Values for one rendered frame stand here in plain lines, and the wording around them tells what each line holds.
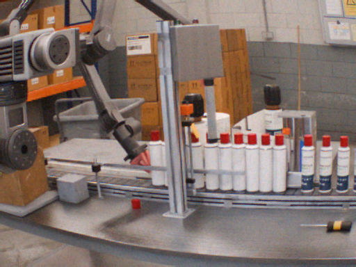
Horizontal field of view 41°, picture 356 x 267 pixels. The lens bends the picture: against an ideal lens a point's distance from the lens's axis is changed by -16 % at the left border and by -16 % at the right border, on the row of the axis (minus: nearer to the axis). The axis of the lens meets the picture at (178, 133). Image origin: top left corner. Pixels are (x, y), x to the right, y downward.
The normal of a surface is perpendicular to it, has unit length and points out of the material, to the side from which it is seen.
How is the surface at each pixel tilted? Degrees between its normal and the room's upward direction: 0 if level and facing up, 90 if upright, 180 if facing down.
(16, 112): 90
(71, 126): 94
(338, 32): 90
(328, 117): 90
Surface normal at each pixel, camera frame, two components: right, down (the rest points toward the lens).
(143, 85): -0.50, 0.20
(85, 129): -0.27, 0.28
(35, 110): 0.82, 0.06
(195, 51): 0.48, 0.14
